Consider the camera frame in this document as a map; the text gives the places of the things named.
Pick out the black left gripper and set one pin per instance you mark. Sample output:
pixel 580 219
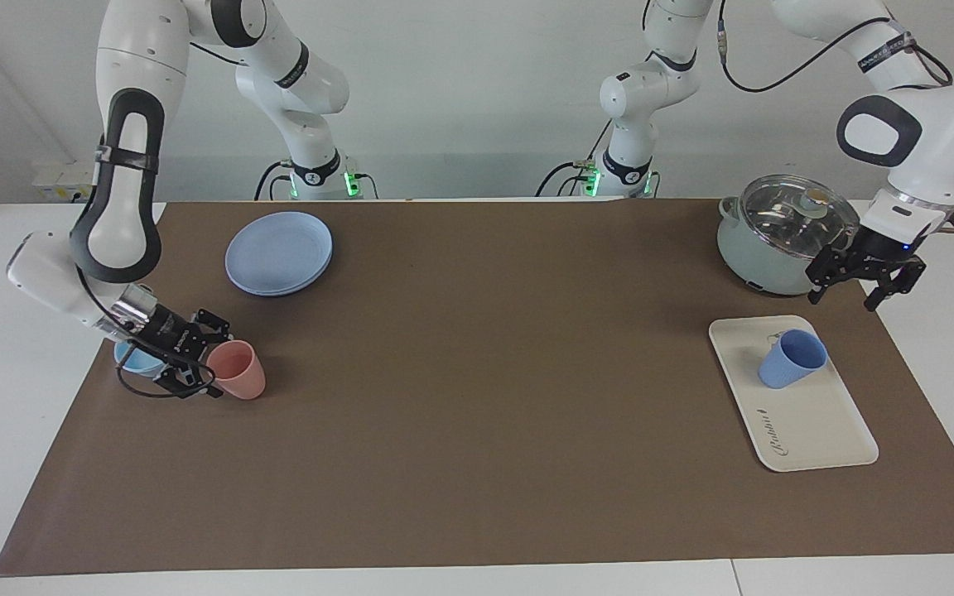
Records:
pixel 874 252

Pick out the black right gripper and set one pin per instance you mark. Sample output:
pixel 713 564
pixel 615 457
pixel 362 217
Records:
pixel 166 335

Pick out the pink plastic cup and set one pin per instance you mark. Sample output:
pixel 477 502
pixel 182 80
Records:
pixel 241 372

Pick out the blue plastic cup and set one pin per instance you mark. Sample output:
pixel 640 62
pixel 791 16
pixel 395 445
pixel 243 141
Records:
pixel 792 360

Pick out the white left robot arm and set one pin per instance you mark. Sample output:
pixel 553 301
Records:
pixel 941 132

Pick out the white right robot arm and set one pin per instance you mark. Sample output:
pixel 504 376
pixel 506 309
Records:
pixel 129 83

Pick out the cream tray with bear print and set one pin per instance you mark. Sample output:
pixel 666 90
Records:
pixel 808 430

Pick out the light blue bowl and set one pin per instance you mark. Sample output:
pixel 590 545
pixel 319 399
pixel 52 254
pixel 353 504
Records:
pixel 136 362

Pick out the glass pot lid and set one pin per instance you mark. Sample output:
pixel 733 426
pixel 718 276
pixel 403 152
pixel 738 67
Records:
pixel 775 215

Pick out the pale green cooking pot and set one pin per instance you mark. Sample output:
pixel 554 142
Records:
pixel 746 261

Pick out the lavender blue plate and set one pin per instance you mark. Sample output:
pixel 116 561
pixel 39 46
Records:
pixel 278 252

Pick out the brown table mat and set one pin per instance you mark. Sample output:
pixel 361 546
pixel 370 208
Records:
pixel 485 372

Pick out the white wall power strip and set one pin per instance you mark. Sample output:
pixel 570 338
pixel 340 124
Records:
pixel 63 178

